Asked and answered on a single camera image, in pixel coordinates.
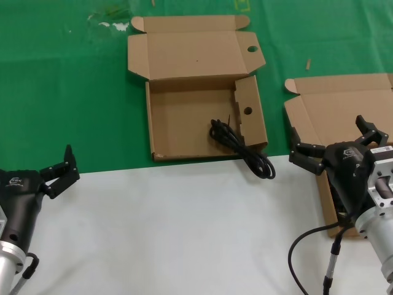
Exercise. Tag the empty open cardboard box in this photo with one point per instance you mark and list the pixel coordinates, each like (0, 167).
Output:
(190, 55)

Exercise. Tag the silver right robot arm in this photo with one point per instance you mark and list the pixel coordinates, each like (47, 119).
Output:
(382, 239)

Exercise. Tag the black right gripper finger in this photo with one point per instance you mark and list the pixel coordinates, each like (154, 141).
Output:
(377, 135)
(308, 155)

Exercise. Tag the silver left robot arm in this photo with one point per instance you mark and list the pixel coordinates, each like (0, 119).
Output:
(7, 267)

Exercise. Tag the small wooden stick piece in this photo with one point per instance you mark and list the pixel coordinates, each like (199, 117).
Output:
(308, 64)

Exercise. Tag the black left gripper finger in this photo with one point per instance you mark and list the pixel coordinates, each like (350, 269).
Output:
(66, 175)

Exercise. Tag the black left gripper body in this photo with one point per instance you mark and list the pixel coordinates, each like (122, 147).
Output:
(18, 199)

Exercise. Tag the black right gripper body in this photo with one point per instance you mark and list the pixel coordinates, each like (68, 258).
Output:
(348, 169)

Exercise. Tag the green table mat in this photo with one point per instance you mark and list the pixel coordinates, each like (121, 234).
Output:
(61, 92)

